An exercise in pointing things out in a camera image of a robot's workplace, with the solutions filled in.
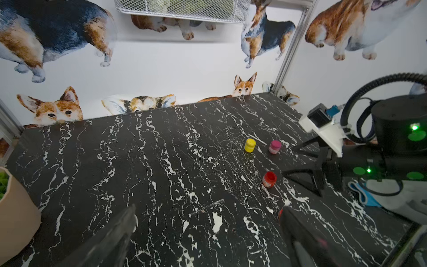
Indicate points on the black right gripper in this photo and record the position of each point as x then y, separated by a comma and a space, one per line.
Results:
343, 163

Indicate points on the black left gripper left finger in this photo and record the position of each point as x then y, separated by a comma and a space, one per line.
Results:
108, 246

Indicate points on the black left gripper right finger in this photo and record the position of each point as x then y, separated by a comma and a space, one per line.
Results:
305, 249

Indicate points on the magenta paint jar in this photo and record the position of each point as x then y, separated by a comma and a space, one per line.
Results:
275, 147

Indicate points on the red paint jar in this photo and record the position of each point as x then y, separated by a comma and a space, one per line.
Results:
269, 179

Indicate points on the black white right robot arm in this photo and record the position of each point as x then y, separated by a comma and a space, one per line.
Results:
388, 143

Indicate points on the beige paper plant pot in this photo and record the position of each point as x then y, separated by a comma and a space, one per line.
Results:
20, 219

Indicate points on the green moss plant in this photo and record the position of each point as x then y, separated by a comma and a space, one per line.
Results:
4, 179

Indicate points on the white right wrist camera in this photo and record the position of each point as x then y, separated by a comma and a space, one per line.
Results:
321, 120

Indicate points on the aluminium front rail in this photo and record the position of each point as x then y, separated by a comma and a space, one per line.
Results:
411, 249

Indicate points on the white wire mesh basket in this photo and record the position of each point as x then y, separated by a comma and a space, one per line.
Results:
220, 11

